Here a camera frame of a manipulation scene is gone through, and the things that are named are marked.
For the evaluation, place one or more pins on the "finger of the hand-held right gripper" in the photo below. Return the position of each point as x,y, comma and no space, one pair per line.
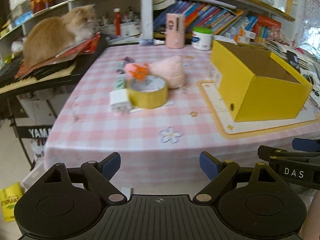
267,152
305,145

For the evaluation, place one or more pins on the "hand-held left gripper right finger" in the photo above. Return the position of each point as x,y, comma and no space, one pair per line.
206,165

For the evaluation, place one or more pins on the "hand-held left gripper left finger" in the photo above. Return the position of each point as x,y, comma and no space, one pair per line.
111,165

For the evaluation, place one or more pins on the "yellow cardboard box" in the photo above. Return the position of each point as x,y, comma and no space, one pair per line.
270,97

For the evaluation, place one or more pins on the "white charger plug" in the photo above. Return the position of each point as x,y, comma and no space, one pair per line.
118,100

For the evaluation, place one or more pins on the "yellow tape roll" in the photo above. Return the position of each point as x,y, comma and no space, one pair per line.
150,100

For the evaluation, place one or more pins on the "mint green correction tape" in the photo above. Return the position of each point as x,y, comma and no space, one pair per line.
120,83

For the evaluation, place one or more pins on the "pink orange fuzzy toy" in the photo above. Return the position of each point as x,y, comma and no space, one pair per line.
136,71

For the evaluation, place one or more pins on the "pink plush toy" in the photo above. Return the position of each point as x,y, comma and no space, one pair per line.
172,72

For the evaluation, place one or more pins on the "person's right forearm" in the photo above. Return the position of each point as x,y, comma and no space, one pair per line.
313,217

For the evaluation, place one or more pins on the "yellow bordered desk mat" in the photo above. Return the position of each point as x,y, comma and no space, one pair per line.
250,130

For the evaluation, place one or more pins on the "pink checkered tablecloth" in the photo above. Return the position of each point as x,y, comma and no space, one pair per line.
112,135

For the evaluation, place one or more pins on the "black keyboard stand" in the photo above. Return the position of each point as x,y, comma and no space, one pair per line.
37,132

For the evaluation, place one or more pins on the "white cabinet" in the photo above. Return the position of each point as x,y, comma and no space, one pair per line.
40,110

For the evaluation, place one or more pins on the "pile of magazines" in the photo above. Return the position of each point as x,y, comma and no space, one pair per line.
277,48

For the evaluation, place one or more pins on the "black electronic keyboard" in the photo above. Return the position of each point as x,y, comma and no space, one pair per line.
50,81

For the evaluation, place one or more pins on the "yellow plastic bag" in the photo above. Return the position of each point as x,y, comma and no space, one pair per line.
11,200

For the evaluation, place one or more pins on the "red paper sheets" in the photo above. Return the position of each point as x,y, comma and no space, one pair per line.
87,46

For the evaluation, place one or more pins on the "white jar green lid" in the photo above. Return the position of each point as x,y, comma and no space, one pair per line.
202,40

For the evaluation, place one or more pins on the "small blue white tube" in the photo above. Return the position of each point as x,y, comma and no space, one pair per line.
150,42

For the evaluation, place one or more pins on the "pink cylinder container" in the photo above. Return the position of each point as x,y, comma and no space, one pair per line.
175,35

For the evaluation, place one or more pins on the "white pen holder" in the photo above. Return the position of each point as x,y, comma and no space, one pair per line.
131,28

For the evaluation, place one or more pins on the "red bottle white cap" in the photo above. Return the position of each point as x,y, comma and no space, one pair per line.
117,22

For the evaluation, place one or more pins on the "orange fluffy cat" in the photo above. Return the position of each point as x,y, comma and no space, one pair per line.
50,35

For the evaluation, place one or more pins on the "row of colourful books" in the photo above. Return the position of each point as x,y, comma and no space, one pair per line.
212,17

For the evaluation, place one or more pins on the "white shelf unit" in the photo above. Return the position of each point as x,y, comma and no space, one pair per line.
146,10

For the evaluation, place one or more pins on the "thick lying book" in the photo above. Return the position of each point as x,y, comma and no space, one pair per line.
163,1

